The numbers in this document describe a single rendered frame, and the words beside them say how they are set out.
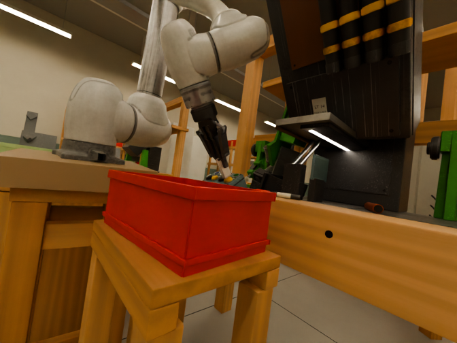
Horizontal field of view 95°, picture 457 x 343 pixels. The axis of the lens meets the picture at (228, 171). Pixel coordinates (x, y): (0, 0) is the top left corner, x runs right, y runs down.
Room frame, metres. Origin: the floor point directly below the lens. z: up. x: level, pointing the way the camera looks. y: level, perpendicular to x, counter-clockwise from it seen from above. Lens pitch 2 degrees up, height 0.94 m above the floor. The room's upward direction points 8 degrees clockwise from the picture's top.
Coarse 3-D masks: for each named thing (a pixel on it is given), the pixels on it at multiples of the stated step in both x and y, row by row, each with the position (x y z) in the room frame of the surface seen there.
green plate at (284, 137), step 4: (284, 112) 0.81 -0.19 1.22; (284, 116) 0.81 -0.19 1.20; (288, 116) 0.81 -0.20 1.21; (280, 132) 0.83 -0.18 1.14; (276, 136) 0.83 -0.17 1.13; (280, 136) 0.83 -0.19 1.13; (284, 136) 0.82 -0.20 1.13; (288, 136) 0.80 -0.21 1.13; (276, 140) 0.83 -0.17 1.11; (280, 140) 0.85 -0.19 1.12; (284, 140) 0.82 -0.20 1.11; (288, 140) 0.80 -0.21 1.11; (292, 140) 0.79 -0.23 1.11; (296, 140) 0.79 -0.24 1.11; (280, 144) 0.85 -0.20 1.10; (284, 144) 0.87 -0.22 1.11; (288, 144) 0.89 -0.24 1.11; (292, 144) 0.86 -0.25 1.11; (296, 144) 0.80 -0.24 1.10; (300, 144) 0.82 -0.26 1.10; (304, 144) 0.84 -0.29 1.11
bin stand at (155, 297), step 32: (96, 224) 0.47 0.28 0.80; (96, 256) 0.46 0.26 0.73; (128, 256) 0.32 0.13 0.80; (256, 256) 0.39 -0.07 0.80; (96, 288) 0.46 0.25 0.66; (128, 288) 0.30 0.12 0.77; (160, 288) 0.25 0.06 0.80; (192, 288) 0.28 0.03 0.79; (256, 288) 0.40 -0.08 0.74; (96, 320) 0.47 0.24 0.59; (160, 320) 0.25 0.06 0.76; (256, 320) 0.39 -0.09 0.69
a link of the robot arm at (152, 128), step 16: (160, 0) 0.80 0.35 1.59; (160, 16) 0.80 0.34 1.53; (176, 16) 0.85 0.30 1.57; (144, 48) 0.83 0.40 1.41; (160, 48) 0.82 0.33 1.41; (144, 64) 0.83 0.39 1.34; (160, 64) 0.84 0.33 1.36; (144, 80) 0.83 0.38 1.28; (160, 80) 0.85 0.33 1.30; (144, 96) 0.82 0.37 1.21; (160, 96) 0.88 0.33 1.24; (144, 112) 0.81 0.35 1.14; (160, 112) 0.86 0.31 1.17; (144, 128) 0.81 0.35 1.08; (160, 128) 0.87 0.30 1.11; (128, 144) 0.85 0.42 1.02; (144, 144) 0.87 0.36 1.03; (160, 144) 0.94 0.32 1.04
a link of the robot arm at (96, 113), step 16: (96, 80) 0.67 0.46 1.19; (80, 96) 0.65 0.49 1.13; (96, 96) 0.66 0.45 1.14; (112, 96) 0.69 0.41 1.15; (80, 112) 0.65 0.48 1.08; (96, 112) 0.66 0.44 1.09; (112, 112) 0.70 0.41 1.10; (128, 112) 0.75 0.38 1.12; (64, 128) 0.67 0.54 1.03; (80, 128) 0.65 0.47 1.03; (96, 128) 0.67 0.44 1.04; (112, 128) 0.71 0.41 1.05; (128, 128) 0.76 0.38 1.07; (112, 144) 0.73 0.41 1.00
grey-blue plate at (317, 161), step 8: (312, 160) 0.62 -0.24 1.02; (320, 160) 0.64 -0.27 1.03; (328, 160) 0.68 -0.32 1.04; (312, 168) 0.62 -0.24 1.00; (320, 168) 0.64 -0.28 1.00; (312, 176) 0.62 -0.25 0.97; (320, 176) 0.65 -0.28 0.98; (312, 184) 0.62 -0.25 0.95; (320, 184) 0.64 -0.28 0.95; (312, 192) 0.62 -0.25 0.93; (320, 192) 0.64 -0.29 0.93; (312, 200) 0.62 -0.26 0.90; (320, 200) 0.65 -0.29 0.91
